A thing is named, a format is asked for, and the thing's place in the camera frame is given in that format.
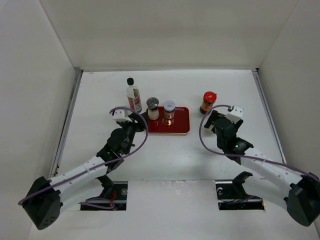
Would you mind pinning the left aluminium frame rail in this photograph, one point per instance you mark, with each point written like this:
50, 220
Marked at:
57, 157

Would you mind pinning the white-lid spice jar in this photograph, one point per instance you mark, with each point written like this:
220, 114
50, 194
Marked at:
168, 112

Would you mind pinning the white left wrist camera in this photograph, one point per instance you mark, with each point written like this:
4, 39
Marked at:
120, 115

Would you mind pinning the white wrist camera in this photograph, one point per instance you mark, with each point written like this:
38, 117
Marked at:
120, 115
235, 113

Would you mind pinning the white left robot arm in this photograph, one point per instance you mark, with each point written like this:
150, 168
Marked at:
48, 198

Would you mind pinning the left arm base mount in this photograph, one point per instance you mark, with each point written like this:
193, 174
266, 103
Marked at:
113, 196

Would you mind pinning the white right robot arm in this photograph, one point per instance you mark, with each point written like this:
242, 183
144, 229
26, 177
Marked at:
294, 190

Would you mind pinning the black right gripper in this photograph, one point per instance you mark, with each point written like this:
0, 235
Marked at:
215, 114

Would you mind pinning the clear-cap salt grinder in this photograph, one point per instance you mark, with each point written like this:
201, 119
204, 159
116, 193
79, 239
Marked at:
153, 105

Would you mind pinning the aluminium frame rail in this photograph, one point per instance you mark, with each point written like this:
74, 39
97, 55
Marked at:
255, 73
57, 157

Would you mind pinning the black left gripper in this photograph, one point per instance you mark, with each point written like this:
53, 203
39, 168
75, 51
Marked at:
140, 125

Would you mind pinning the red lacquer tray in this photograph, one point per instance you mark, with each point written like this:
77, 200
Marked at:
180, 123

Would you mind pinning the black-cap grinder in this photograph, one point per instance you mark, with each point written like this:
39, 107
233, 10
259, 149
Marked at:
209, 126

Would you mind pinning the soy sauce glass bottle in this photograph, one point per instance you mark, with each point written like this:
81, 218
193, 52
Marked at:
133, 95

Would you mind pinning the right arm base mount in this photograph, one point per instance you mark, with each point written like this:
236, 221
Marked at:
231, 195

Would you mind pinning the right aluminium frame rail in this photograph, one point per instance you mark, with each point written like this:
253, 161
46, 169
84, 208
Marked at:
255, 73

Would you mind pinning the red-lid chili sauce jar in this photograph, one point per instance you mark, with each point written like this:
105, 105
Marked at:
208, 100

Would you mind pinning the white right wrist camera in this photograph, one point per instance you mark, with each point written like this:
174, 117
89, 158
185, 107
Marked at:
235, 113

